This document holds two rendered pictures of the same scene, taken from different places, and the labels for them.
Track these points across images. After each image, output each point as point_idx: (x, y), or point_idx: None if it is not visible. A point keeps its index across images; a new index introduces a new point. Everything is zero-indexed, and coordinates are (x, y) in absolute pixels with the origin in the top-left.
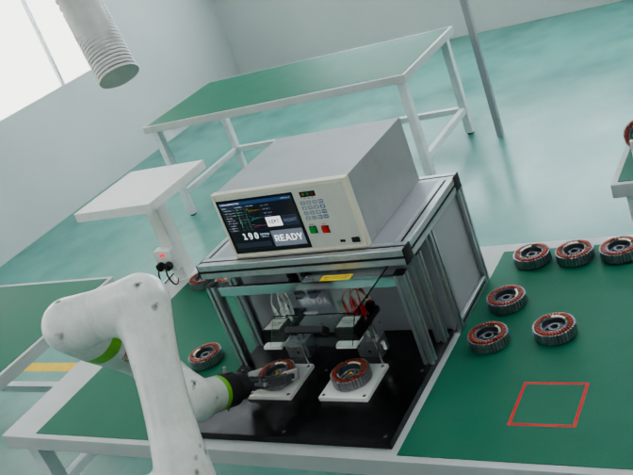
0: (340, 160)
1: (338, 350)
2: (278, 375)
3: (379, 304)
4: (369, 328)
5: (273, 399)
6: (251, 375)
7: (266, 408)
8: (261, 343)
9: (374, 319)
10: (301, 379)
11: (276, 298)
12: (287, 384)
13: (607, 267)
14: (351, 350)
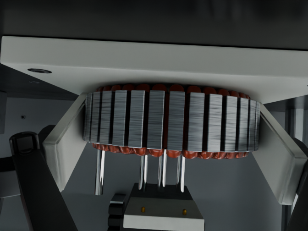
0: None
1: (72, 94)
2: (28, 227)
3: (8, 153)
4: (49, 104)
5: (142, 49)
6: (280, 185)
7: (156, 2)
8: (299, 114)
9: (30, 124)
10: (65, 89)
11: (228, 192)
12: (11, 143)
13: None
14: (36, 92)
